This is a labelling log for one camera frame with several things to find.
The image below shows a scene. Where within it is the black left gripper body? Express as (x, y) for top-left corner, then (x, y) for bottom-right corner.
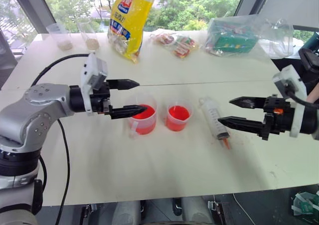
(89, 79), (113, 115)

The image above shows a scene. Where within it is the clear cup with grains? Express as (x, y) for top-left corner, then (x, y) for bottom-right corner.
(45, 22), (74, 52)
(76, 16), (101, 52)

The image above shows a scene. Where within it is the green box in plastic bag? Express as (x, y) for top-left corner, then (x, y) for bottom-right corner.
(203, 13), (265, 58)

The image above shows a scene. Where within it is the large beaker with red liquid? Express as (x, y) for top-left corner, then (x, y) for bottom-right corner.
(124, 92), (159, 139)

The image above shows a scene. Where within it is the clear plastic syringe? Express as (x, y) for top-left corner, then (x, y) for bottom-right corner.
(198, 97), (232, 150)

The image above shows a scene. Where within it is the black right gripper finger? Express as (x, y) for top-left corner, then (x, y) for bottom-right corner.
(217, 116), (266, 137)
(229, 96), (267, 110)

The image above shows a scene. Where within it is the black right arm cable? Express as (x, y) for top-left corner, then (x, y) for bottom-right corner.
(284, 84), (319, 109)

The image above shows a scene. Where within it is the white thin cable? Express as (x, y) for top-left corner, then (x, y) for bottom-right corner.
(231, 193), (256, 225)

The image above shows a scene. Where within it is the clear empty plastic bag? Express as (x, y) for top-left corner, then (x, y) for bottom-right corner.
(259, 17), (295, 59)

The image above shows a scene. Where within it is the green white crumpled packaging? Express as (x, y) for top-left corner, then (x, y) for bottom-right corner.
(291, 190), (319, 217)

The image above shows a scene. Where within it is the yellow snack bag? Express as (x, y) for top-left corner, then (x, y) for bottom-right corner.
(107, 0), (158, 65)

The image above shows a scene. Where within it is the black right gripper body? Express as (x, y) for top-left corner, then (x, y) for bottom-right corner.
(257, 94), (297, 141)

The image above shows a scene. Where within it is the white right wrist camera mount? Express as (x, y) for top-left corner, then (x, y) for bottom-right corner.
(272, 65), (308, 138)

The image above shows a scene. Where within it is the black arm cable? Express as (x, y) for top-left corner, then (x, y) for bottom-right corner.
(30, 53), (90, 87)
(284, 84), (319, 109)

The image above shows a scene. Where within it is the small clear measuring cup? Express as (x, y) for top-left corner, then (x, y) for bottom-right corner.
(163, 99), (195, 132)

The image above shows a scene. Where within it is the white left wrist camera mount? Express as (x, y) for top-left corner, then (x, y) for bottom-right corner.
(80, 52), (109, 117)

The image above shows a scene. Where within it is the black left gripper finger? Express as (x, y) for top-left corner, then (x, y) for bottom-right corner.
(106, 79), (140, 91)
(109, 105), (149, 120)

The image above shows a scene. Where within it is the dark teal chair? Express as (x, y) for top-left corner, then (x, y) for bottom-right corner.
(298, 31), (319, 96)

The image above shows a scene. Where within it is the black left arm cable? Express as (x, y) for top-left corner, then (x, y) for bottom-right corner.
(30, 53), (90, 87)

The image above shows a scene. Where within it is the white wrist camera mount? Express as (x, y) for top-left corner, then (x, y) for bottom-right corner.
(80, 52), (109, 117)
(272, 65), (308, 138)

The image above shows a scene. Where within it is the grey rounded robot leg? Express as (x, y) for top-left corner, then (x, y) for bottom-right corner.
(113, 200), (142, 225)
(181, 196), (214, 225)

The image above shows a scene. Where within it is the clear bag of candies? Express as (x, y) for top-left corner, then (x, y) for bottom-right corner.
(149, 31), (200, 59)

